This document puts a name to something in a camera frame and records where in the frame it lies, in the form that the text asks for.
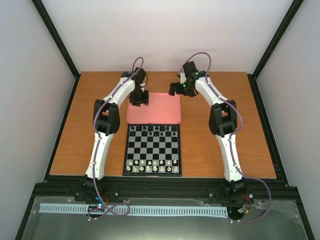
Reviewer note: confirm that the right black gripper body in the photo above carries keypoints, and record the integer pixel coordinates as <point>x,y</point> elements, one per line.
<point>185,90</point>

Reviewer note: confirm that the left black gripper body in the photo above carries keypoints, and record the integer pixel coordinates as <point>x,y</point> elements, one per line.
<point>137,96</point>

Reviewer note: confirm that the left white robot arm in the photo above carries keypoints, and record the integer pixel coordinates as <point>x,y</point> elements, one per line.
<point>106,121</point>

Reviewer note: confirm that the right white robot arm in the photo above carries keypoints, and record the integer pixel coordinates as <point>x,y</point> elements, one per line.
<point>223,123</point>

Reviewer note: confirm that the pink tray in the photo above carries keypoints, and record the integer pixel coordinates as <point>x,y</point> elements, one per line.
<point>162,108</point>

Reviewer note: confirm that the black and grey chessboard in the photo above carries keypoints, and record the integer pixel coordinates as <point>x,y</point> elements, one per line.
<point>153,148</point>

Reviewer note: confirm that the black aluminium frame base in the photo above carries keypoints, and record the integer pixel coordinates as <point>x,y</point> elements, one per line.
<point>162,188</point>

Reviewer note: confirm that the left black frame post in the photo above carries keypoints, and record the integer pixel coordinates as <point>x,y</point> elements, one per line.
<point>46,19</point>

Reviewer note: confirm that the black frame post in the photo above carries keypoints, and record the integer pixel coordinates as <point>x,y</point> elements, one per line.
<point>283,26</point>
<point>46,19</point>

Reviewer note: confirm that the right black frame post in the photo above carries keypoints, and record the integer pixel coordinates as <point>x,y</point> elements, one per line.
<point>283,26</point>

